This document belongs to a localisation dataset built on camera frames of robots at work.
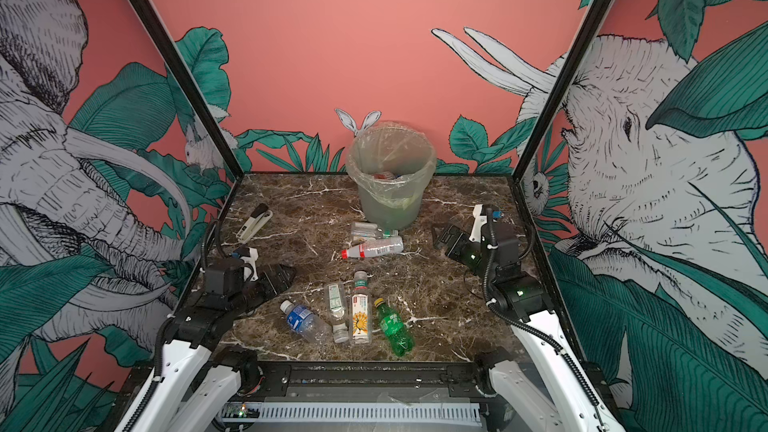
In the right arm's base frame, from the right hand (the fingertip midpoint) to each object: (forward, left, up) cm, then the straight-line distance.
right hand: (439, 229), depth 70 cm
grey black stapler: (+20, +59, -24) cm, 66 cm away
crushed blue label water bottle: (-15, +35, -22) cm, 44 cm away
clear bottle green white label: (-12, +27, -23) cm, 38 cm away
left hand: (-6, +39, -13) cm, 42 cm away
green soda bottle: (-16, +11, -24) cm, 31 cm away
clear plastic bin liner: (+37, +12, -13) cm, 41 cm away
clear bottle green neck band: (+17, +20, -26) cm, 37 cm away
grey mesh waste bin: (+20, +13, -22) cm, 32 cm away
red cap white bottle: (+9, +15, -23) cm, 29 cm away
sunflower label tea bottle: (-12, +20, -22) cm, 32 cm away
